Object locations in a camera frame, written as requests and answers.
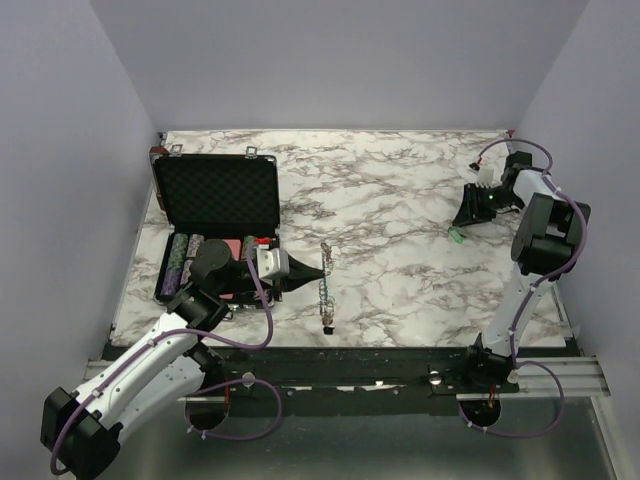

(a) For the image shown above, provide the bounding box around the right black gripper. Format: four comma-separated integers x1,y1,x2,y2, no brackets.
451,183,523,227

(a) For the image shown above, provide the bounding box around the green key tag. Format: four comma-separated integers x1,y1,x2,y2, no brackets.
448,227,465,244

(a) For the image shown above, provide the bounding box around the grey spiky metal ring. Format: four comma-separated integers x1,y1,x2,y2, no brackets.
316,241,337,336

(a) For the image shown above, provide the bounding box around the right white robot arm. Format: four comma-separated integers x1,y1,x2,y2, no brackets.
452,151,591,393

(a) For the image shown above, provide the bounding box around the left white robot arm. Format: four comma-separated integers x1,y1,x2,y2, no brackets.
40,239,326,479

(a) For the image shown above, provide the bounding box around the blue silicone band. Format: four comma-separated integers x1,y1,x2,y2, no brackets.
319,276,329,304

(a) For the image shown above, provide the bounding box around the green red chip stack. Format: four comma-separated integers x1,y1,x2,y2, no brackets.
240,236,258,261

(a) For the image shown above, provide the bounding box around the pink playing card deck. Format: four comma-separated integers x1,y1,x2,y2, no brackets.
224,239,242,261

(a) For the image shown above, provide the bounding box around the black poker chip case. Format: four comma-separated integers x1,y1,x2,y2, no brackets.
149,147,280,305

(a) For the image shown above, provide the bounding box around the grey poker chip stack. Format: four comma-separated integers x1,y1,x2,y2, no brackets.
186,234,205,259

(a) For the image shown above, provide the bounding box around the grey lower chip stack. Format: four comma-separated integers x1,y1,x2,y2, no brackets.
180,259,193,285

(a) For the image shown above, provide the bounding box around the green poker chip stack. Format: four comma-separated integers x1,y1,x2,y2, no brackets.
167,233,189,271

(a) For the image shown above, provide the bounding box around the purple poker chip stack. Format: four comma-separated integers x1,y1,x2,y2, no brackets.
160,269,182,297

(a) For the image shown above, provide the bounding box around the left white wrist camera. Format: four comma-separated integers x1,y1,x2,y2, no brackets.
256,248,290,281

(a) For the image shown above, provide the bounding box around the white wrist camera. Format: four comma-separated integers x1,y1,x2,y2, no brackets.
256,248,290,281
469,162,495,188

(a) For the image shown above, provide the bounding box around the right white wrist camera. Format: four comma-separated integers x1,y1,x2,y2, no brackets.
469,162,495,188

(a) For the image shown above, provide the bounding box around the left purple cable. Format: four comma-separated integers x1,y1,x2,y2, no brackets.
48,244,282,476

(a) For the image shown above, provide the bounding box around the black mounting base plate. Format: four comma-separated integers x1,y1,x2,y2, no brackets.
102,342,584,417

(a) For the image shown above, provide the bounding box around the aluminium frame rail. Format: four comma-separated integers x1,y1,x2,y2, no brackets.
55,354,612,480

